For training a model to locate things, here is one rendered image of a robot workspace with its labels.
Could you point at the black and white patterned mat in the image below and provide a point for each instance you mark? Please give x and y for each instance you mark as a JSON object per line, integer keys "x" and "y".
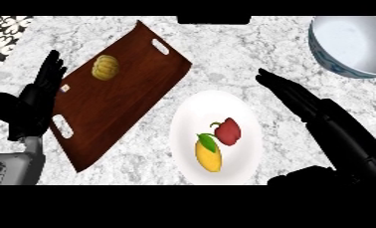
{"x": 11, "y": 33}

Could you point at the black appliance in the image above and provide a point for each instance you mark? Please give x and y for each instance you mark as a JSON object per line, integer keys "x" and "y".
{"x": 213, "y": 20}

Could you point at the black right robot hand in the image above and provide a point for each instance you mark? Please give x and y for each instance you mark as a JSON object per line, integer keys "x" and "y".
{"x": 337, "y": 129}

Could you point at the yellow-green small pumpkin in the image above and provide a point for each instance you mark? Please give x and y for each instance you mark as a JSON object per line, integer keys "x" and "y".
{"x": 104, "y": 67}

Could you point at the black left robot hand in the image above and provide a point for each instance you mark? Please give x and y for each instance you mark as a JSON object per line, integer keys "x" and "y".
{"x": 32, "y": 101}

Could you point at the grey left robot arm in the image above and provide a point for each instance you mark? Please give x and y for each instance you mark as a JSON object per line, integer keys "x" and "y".
{"x": 20, "y": 163}

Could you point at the white and blue bowl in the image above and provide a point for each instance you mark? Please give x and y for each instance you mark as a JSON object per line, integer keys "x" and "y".
{"x": 345, "y": 46}

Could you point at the red bell pepper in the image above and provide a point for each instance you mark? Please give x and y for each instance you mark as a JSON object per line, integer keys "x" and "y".
{"x": 227, "y": 131}

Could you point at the brown wooden cutting board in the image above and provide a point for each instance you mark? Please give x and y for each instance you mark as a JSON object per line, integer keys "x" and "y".
{"x": 115, "y": 96}

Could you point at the white round plate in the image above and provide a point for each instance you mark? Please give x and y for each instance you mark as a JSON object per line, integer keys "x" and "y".
{"x": 215, "y": 138}

